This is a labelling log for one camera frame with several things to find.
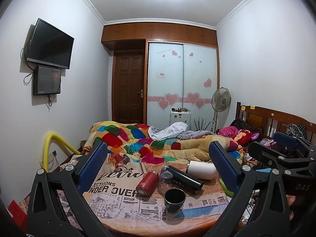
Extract red thermos bottle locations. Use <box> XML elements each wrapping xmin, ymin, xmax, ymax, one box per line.
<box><xmin>136</xmin><ymin>171</ymin><xmax>159</xmax><ymax>197</ymax></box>

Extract colourful patchwork blanket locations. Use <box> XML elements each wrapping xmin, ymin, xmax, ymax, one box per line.
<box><xmin>83</xmin><ymin>121</ymin><xmax>245</xmax><ymax>164</ymax></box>

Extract wooden overhead cabinet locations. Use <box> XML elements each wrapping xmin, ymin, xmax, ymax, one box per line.
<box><xmin>101</xmin><ymin>22</ymin><xmax>218</xmax><ymax>50</ymax></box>

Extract pink clothing pile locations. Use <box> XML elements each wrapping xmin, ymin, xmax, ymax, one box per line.
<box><xmin>217</xmin><ymin>126</ymin><xmax>239</xmax><ymax>139</ymax></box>

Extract dark green cup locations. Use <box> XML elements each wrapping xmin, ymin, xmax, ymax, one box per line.
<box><xmin>164</xmin><ymin>188</ymin><xmax>186</xmax><ymax>213</ymax></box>

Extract newspaper print tablecloth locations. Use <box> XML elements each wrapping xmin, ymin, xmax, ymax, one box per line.
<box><xmin>18</xmin><ymin>152</ymin><xmax>234</xmax><ymax>230</ymax></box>

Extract white sliding wardrobe with hearts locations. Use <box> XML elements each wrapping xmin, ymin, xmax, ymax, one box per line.
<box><xmin>146</xmin><ymin>42</ymin><xmax>218</xmax><ymax>131</ymax></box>

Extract grey white striped clothing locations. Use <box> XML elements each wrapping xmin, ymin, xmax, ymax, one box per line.
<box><xmin>148</xmin><ymin>122</ymin><xmax>214</xmax><ymax>141</ymax></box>

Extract brown wooden door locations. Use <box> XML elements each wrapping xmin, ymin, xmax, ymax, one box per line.
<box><xmin>111</xmin><ymin>50</ymin><xmax>145</xmax><ymax>124</ymax></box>

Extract yellow padded bed rail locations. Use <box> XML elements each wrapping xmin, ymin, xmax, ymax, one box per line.
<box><xmin>42</xmin><ymin>132</ymin><xmax>80</xmax><ymax>172</ymax></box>

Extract wall mounted black television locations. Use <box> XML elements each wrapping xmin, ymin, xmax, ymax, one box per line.
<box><xmin>26</xmin><ymin>18</ymin><xmax>74</xmax><ymax>69</ymax></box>

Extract blue booklet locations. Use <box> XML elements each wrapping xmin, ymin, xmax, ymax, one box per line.
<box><xmin>256</xmin><ymin>168</ymin><xmax>272</xmax><ymax>173</ymax></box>

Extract white standing fan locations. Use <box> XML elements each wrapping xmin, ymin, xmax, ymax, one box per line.
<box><xmin>211</xmin><ymin>87</ymin><xmax>231</xmax><ymax>132</ymax></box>

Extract small black wall monitor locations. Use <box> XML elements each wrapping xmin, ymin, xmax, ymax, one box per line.
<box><xmin>33</xmin><ymin>66</ymin><xmax>61</xmax><ymax>96</ymax></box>

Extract wooden bed headboard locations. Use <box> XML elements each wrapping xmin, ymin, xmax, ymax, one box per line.
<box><xmin>235</xmin><ymin>102</ymin><xmax>315</xmax><ymax>143</ymax></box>

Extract white thermos bottle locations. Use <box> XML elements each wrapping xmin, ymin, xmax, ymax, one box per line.
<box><xmin>186</xmin><ymin>161</ymin><xmax>216</xmax><ymax>180</ymax></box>

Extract black thermos bottle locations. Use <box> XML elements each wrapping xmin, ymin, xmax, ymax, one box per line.
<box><xmin>161</xmin><ymin>165</ymin><xmax>204</xmax><ymax>194</ymax></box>

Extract clear glass cup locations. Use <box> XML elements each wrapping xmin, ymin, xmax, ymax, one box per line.
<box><xmin>157</xmin><ymin>171</ymin><xmax>174</xmax><ymax>196</ymax></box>

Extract red plush toy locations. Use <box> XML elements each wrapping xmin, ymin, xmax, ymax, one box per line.
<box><xmin>233</xmin><ymin>129</ymin><xmax>260</xmax><ymax>146</ymax></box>

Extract white appliance box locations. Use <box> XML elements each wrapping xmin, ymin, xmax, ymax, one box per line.
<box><xmin>169</xmin><ymin>108</ymin><xmax>191</xmax><ymax>130</ymax></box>

